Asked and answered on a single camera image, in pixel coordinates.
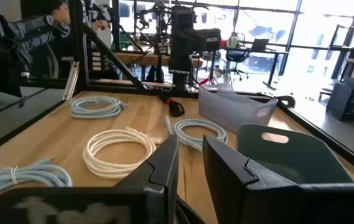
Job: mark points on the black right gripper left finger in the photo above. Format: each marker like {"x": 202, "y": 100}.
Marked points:
{"x": 151, "y": 186}

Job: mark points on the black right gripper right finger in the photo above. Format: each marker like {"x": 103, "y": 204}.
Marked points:
{"x": 257, "y": 199}

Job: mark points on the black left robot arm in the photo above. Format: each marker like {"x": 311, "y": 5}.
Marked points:
{"x": 183, "y": 46}

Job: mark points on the dark green plastic bin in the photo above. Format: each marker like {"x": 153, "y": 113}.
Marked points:
{"x": 304, "y": 155}

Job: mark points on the translucent grey plastic bin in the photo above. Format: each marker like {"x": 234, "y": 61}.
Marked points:
{"x": 226, "y": 109}

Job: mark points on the wooden workbench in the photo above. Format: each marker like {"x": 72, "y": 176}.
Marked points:
{"x": 145, "y": 58}

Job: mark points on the black computer tower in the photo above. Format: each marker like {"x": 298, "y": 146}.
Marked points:
{"x": 346, "y": 102}

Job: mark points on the white aluminium profile strip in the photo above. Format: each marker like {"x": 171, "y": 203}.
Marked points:
{"x": 71, "y": 81}

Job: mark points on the black office chair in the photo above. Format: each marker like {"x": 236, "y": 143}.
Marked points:
{"x": 236, "y": 56}

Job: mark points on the black desk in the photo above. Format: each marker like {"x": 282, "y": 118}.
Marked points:
{"x": 273, "y": 54}

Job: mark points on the person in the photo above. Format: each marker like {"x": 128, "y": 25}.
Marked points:
{"x": 27, "y": 37}

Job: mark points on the black aluminium table frame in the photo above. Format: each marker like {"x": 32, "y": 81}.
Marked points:
{"x": 81, "y": 62}

